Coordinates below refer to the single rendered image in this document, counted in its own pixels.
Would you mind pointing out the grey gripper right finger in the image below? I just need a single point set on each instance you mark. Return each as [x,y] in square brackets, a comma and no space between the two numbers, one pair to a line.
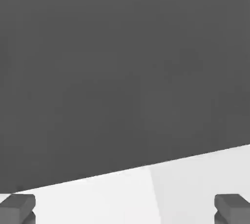
[232,209]

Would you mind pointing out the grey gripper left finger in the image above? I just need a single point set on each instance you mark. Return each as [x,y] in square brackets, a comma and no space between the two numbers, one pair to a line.
[16,209]

